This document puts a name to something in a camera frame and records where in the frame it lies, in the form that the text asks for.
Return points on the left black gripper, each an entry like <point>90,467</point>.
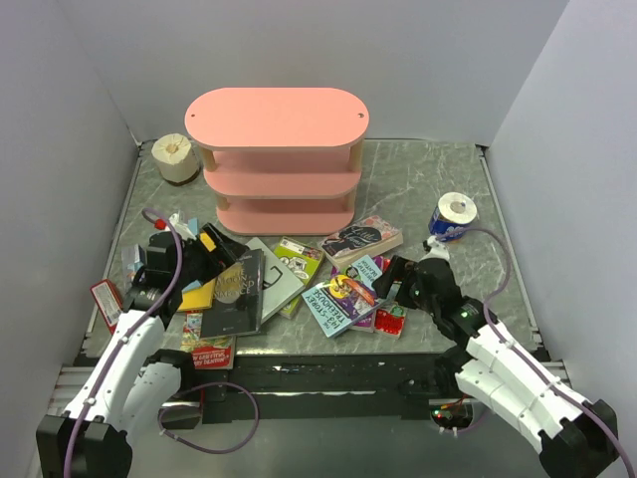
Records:
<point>225,251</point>

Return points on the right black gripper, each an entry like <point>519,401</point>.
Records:
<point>395,270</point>

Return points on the Little Women book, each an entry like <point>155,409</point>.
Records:
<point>370,236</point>

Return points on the purple 117-Storey Treehouse book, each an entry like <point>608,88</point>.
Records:
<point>364,270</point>

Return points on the blue 143-Storey Treehouse book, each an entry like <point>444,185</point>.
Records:
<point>339,303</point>

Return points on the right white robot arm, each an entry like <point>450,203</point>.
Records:
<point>572,436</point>

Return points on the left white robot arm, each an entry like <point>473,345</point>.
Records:
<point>135,376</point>

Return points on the light blue book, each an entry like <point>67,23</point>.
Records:
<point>192,286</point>

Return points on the black Moon and Sixpence book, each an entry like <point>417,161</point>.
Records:
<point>238,299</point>

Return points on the yellow book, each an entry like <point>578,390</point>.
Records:
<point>198,299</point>

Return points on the red Storey Treehouse book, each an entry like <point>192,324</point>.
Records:
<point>390,320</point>

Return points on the grey book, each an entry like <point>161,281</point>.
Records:
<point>280,284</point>

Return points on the small blue white box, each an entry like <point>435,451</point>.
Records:
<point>132,259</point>

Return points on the blue wrapped tissue roll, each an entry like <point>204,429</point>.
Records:
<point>453,213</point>

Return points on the green book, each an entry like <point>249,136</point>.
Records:
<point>302,259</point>

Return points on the white toilet paper roll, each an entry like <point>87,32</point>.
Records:
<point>175,158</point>

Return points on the red Treehouse book at edge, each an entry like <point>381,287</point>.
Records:
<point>207,354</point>

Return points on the pink three-tier shelf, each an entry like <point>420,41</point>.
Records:
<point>280,161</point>

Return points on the black base bar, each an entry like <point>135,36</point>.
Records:
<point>340,386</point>

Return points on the small red box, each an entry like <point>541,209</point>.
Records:
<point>108,302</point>

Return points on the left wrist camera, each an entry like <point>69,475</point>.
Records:
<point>186,228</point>

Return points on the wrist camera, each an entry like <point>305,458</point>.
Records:
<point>434,249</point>
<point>186,228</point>

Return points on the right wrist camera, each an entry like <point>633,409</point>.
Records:
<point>434,249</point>

